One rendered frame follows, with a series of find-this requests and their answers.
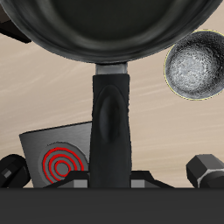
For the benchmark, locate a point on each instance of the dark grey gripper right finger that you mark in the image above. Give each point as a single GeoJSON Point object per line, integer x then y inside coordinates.
{"type": "Point", "coordinates": [139, 179]}

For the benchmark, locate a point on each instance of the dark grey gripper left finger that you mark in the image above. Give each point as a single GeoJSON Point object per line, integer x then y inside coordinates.
{"type": "Point", "coordinates": [78, 179]}

